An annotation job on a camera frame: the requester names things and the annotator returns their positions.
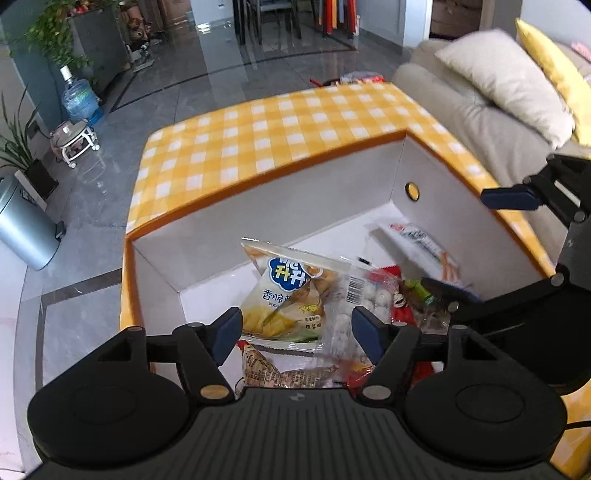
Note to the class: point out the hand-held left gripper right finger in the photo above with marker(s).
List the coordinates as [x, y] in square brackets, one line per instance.
[369, 330]

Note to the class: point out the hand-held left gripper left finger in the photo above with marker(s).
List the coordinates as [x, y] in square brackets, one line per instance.
[228, 334]

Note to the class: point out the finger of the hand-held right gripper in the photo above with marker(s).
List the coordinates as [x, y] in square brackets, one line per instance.
[508, 300]
[508, 197]

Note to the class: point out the clear packet of white balls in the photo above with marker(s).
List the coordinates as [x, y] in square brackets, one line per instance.
[369, 295]

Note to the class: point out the red snack bag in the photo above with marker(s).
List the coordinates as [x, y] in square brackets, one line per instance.
[404, 316]

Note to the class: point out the orange patterned snack packet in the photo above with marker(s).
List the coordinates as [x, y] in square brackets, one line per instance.
[263, 369]

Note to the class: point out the clear packet of green candies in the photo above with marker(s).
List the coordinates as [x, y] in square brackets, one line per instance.
[418, 288]

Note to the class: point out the yellow potato chip bag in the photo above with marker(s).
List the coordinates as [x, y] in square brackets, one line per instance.
[286, 295]

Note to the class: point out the white packet with orange sticks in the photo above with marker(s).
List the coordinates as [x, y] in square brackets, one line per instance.
[415, 240]

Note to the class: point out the grey sofa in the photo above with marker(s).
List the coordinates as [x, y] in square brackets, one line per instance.
[461, 120]

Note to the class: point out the beige pillow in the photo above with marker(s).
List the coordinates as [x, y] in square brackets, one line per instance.
[508, 78]

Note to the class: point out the yellow pillow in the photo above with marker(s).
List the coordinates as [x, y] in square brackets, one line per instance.
[558, 69]

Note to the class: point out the small red packet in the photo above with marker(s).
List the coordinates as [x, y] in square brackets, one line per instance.
[364, 77]

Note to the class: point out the silver pedal trash bin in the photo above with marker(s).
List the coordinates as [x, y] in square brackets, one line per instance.
[23, 221]

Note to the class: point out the small white wheeled stool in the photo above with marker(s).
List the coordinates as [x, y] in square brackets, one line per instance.
[74, 141]

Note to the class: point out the stacked red and orange stools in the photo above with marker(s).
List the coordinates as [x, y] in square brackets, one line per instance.
[339, 14]

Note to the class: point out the potted long-leaf plant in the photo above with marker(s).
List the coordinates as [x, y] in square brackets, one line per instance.
[23, 152]

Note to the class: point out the blue water jug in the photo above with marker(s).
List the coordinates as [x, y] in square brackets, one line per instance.
[81, 99]

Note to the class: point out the black dining chair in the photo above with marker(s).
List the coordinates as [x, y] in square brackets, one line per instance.
[268, 18]

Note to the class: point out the grey tall cabinet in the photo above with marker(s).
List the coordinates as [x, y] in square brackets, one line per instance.
[101, 41]

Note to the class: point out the trailing green plant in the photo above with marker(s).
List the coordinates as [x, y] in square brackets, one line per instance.
[51, 32]

